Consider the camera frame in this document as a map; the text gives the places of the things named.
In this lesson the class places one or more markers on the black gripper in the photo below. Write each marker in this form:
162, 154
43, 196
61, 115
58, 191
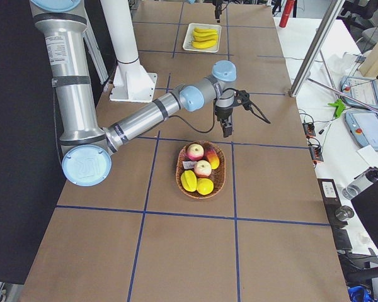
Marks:
222, 113
218, 7

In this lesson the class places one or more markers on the teach pendant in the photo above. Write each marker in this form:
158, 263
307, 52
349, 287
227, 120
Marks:
363, 126
361, 88

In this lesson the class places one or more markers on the pink white peach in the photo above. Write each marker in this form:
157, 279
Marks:
195, 152

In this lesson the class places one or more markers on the lower teach pendant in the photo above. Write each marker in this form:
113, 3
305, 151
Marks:
363, 126

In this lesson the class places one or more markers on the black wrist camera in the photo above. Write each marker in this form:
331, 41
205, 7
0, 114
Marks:
242, 98

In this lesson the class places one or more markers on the red fire extinguisher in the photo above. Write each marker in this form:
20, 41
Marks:
289, 5

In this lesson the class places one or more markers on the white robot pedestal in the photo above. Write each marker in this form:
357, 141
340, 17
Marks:
132, 82

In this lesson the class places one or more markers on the yellow banana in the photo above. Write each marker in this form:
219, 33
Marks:
204, 45
201, 39
204, 35
203, 30

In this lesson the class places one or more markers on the yellow star fruit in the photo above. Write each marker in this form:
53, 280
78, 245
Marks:
189, 181

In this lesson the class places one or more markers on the white bear tray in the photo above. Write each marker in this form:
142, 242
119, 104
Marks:
187, 44

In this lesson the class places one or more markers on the brown wicker basket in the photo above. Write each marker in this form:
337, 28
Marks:
217, 176

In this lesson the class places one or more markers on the green plastic clamp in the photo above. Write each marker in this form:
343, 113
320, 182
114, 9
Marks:
339, 108

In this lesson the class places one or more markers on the dark red apple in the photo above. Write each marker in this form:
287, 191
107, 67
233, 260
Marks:
211, 156

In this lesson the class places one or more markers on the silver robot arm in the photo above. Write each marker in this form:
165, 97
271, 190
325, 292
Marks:
86, 147

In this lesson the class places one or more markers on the upper teach pendant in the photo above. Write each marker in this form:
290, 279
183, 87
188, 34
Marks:
361, 88

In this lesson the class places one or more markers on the aluminium frame post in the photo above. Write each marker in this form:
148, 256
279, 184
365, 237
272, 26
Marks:
317, 42

